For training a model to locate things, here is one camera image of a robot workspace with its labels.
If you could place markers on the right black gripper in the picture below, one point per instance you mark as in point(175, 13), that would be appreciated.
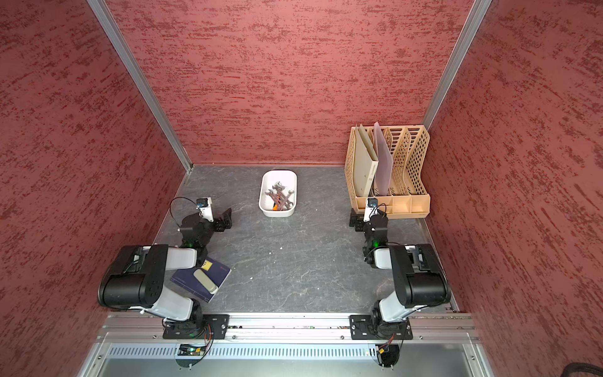
point(359, 218)

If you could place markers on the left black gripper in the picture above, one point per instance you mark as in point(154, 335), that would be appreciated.
point(227, 221)

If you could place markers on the long silver combination wrench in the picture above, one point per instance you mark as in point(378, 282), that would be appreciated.
point(286, 200)

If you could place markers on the white plastic storage box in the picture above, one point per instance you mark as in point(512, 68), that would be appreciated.
point(289, 180)

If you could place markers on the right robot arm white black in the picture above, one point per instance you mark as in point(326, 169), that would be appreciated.
point(419, 280)

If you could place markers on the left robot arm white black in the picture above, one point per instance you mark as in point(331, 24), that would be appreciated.
point(170, 282)

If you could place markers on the dark blue book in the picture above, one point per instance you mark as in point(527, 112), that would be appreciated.
point(216, 271)

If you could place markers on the beige file folder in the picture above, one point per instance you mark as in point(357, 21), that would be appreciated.
point(365, 162)

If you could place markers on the beige plastic file organizer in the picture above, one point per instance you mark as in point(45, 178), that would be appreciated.
point(407, 196)

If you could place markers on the purple file folder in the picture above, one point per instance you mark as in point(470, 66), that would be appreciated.
point(385, 161)

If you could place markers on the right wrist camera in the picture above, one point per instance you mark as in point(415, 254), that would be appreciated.
point(371, 208)

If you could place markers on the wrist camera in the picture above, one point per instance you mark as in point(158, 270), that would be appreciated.
point(371, 208)
point(204, 206)

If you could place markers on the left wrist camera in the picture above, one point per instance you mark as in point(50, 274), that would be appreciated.
point(204, 206)

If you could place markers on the adjustable wrench orange handle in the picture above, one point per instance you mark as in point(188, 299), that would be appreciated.
point(278, 187)

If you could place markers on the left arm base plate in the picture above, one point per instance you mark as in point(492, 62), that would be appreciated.
point(210, 326)

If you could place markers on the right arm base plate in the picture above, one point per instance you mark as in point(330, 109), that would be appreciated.
point(366, 327)

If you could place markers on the aluminium front rail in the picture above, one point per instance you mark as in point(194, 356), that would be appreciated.
point(331, 328)

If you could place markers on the right aluminium corner post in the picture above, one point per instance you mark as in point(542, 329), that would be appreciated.
point(470, 28)

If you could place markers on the aluminium corner post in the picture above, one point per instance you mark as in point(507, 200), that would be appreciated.
point(119, 43)
point(470, 28)

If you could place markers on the left aluminium corner post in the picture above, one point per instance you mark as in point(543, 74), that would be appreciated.
point(119, 43)

